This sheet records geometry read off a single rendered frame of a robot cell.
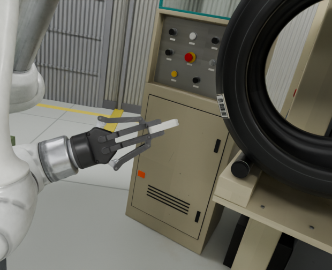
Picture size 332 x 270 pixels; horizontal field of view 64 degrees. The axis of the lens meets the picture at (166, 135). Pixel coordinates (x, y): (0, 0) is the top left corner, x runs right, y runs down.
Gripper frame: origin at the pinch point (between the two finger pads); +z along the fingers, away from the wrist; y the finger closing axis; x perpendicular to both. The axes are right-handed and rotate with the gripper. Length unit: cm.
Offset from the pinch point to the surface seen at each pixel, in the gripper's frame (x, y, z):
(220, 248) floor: -89, 92, 31
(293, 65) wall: -256, -2, 244
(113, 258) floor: -83, 68, -30
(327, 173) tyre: 14.2, 18.3, 28.0
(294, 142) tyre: -10.7, 17.8, 40.1
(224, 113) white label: 0.1, 1.6, 15.5
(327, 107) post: -13, 11, 56
